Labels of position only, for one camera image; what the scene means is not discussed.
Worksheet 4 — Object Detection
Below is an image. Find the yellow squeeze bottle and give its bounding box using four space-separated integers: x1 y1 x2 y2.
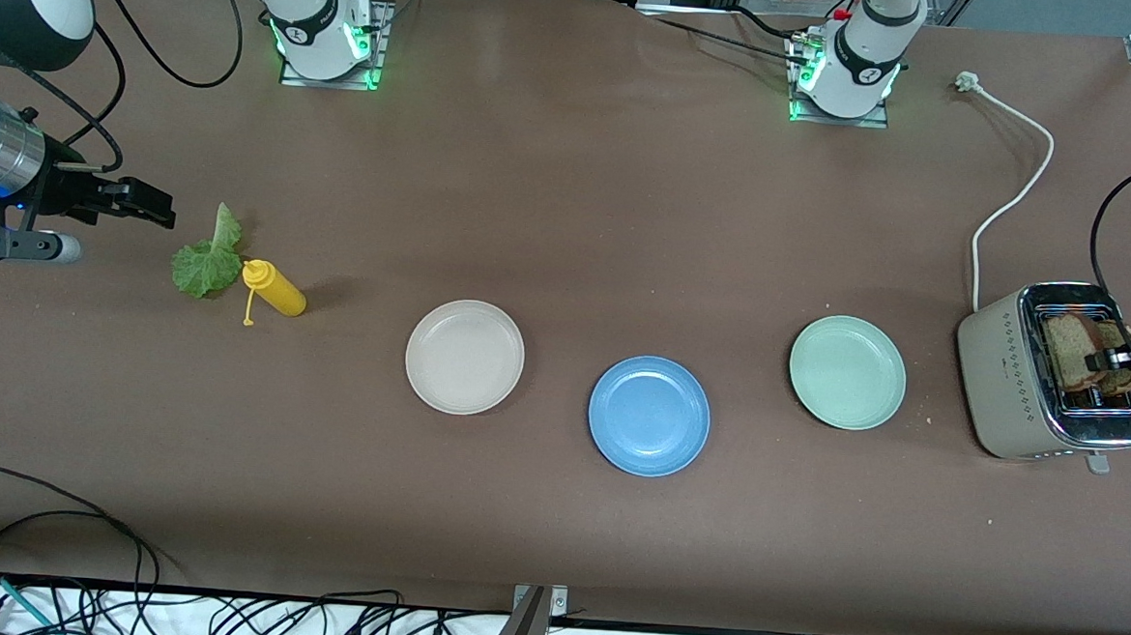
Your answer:
239 258 310 331

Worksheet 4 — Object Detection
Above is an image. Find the black base cable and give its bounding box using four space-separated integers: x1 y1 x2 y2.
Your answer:
730 5 834 44
649 14 814 66

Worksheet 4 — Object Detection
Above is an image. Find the green round plate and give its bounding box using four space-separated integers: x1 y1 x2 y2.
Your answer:
785 312 911 434

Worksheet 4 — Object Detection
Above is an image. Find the metal table edge bracket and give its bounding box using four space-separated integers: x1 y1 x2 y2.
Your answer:
511 583 569 619

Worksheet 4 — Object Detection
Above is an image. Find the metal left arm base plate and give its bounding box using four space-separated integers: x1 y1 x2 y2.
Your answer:
787 24 896 130

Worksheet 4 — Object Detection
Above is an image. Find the brown bread slice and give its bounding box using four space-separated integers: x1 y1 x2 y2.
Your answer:
1094 321 1131 398
1041 311 1114 395

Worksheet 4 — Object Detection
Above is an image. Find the beige round plate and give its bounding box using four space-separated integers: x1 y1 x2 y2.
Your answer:
402 296 529 419

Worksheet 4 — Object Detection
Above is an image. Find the beige chrome toaster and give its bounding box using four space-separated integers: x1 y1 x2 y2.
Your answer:
949 275 1131 476

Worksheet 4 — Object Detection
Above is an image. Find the green lettuce leaf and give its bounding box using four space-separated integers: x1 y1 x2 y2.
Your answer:
169 200 248 302

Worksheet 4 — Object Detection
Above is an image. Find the blue round plate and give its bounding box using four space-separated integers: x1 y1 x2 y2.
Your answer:
585 353 714 480

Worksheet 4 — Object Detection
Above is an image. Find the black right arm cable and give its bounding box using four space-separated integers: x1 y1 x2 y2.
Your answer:
0 0 247 181

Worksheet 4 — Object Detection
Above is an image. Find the white toaster power cord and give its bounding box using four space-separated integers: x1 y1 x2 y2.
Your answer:
943 71 1059 316

